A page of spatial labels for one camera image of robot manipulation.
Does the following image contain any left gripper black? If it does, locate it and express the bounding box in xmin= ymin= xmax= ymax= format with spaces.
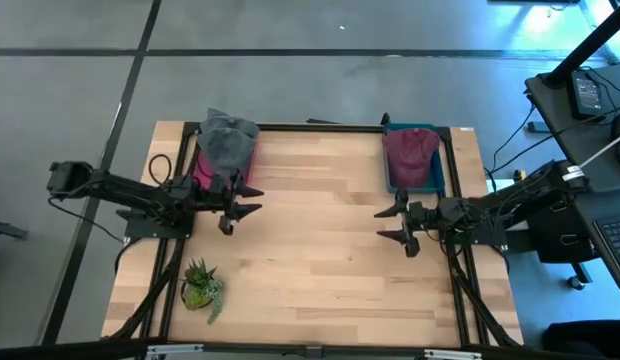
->
xmin=189 ymin=172 xmax=265 ymax=236

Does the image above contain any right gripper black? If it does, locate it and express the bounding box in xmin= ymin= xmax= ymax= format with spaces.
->
xmin=373 ymin=188 xmax=441 ymax=259

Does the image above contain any maroon corduroy baseball cap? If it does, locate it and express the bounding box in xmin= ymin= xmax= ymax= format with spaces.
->
xmin=381 ymin=127 xmax=441 ymax=190

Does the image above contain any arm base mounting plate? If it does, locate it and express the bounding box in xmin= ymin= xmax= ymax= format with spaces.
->
xmin=435 ymin=205 xmax=507 ymax=246
xmin=123 ymin=199 xmax=197 ymax=240

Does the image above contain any pink plastic bin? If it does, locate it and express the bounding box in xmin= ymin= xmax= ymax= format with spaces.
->
xmin=191 ymin=142 xmax=259 ymax=194

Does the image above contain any blue plastic bin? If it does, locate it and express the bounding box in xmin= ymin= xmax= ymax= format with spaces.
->
xmin=382 ymin=122 xmax=447 ymax=195

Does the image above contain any succulent plant in black pot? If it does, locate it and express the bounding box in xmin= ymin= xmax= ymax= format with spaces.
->
xmin=179 ymin=257 xmax=226 ymax=326

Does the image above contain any black drawer cabinet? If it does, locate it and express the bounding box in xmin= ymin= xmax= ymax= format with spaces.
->
xmin=527 ymin=199 xmax=596 ymax=265

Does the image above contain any black side desk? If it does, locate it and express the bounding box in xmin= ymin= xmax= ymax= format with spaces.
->
xmin=523 ymin=59 xmax=620 ymax=301

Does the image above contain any black laptop keyboard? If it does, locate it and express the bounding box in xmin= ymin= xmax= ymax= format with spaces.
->
xmin=591 ymin=213 xmax=620 ymax=304

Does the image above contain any person's leg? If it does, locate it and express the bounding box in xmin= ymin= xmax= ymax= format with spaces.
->
xmin=542 ymin=319 xmax=620 ymax=360

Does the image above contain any black power adapter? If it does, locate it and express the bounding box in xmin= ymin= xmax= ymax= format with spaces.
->
xmin=569 ymin=69 xmax=605 ymax=120

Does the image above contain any grey chair leg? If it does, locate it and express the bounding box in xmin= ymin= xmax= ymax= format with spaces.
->
xmin=0 ymin=218 xmax=30 ymax=241

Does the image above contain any black diagonal pole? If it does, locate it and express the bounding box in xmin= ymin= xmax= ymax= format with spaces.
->
xmin=543 ymin=0 xmax=620 ymax=90

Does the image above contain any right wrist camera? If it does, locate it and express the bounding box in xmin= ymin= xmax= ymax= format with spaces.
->
xmin=439 ymin=196 xmax=474 ymax=226

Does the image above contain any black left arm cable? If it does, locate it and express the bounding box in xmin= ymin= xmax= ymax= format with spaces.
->
xmin=148 ymin=153 xmax=174 ymax=187

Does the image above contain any black aluminium table frame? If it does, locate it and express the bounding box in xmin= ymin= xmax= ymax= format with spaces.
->
xmin=102 ymin=119 xmax=524 ymax=360

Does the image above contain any silver frame corner bracket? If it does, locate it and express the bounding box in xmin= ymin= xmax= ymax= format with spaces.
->
xmin=423 ymin=348 xmax=484 ymax=360
xmin=147 ymin=343 xmax=205 ymax=360

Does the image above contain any black floor cable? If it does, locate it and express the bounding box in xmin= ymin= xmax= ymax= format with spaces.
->
xmin=489 ymin=104 xmax=539 ymax=174

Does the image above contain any white cable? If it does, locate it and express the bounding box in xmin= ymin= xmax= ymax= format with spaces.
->
xmin=577 ymin=128 xmax=620 ymax=171

